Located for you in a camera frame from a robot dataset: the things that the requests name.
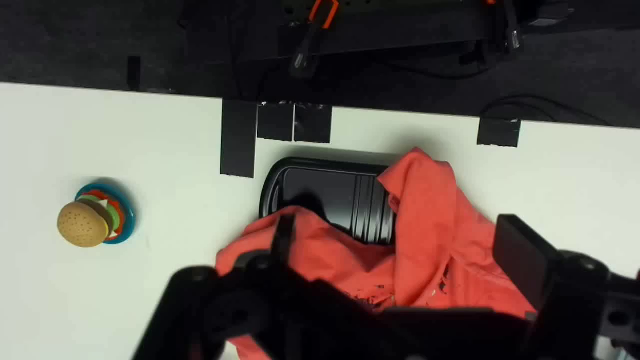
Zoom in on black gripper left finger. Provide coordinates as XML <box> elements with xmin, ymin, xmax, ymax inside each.
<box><xmin>132</xmin><ymin>210</ymin><xmax>377</xmax><ymax>360</ymax></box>

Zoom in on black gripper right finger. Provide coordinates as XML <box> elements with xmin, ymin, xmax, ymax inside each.
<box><xmin>496</xmin><ymin>212</ymin><xmax>640</xmax><ymax>360</ymax></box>

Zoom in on red sweatshirt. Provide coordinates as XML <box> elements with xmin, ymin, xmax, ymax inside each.
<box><xmin>216</xmin><ymin>147</ymin><xmax>539</xmax><ymax>360</ymax></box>

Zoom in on teal round plate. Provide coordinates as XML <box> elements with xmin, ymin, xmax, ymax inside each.
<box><xmin>74</xmin><ymin>179</ymin><xmax>141</xmax><ymax>247</ymax></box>

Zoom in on toy burger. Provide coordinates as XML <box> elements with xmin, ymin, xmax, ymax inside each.
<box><xmin>57</xmin><ymin>199</ymin><xmax>113</xmax><ymax>250</ymax></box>

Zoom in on black ridged grill tray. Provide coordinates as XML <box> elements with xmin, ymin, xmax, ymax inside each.
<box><xmin>259</xmin><ymin>156</ymin><xmax>402</xmax><ymax>247</ymax></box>

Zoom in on long black tape strip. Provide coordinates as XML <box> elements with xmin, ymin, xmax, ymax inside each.
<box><xmin>219</xmin><ymin>99</ymin><xmax>260</xmax><ymax>181</ymax></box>

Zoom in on orange handled pliers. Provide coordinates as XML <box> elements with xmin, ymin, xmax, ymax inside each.
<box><xmin>307</xmin><ymin>0</ymin><xmax>342</xmax><ymax>32</ymax></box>

